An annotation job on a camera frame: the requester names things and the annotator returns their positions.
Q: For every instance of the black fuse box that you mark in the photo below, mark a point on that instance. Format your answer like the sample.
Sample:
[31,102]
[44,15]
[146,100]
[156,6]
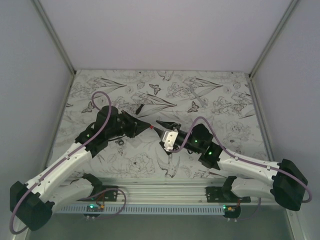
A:
[162,144]

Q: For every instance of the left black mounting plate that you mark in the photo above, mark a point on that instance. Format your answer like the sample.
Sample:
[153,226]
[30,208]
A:
[104,193]

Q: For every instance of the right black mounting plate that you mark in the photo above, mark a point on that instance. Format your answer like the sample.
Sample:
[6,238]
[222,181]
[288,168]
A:
[218,194]

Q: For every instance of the aluminium frame post left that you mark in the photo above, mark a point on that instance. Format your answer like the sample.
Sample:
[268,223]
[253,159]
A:
[53,34]

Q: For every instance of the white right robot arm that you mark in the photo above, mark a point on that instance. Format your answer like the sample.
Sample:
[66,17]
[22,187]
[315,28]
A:
[250,177]

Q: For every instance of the left controller board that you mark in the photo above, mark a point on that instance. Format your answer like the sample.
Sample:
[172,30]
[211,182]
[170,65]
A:
[93,211]

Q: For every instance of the aluminium frame post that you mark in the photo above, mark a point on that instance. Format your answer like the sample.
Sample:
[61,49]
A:
[53,34]
[273,38]

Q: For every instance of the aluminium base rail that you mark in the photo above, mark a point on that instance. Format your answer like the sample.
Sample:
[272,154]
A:
[166,191]

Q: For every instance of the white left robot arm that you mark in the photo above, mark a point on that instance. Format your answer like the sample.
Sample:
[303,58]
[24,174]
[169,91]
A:
[35,201]

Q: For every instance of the white slotted cable duct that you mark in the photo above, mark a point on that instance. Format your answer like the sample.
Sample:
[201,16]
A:
[149,209]

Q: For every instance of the right controller board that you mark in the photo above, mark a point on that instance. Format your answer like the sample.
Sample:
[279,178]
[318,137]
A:
[232,212]

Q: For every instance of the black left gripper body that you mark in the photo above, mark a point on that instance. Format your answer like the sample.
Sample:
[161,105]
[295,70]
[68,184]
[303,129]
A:
[125,125]

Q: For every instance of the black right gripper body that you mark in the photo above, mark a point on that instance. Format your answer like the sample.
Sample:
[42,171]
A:
[176,126]

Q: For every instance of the black mounting plate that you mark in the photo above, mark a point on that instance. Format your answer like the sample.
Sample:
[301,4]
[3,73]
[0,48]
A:
[218,194]
[104,193]

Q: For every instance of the controller board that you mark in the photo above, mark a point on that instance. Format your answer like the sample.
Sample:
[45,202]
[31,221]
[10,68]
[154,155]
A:
[93,211]
[232,212]

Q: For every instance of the aluminium frame post right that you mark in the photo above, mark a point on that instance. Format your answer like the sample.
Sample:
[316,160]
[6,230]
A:
[273,38]

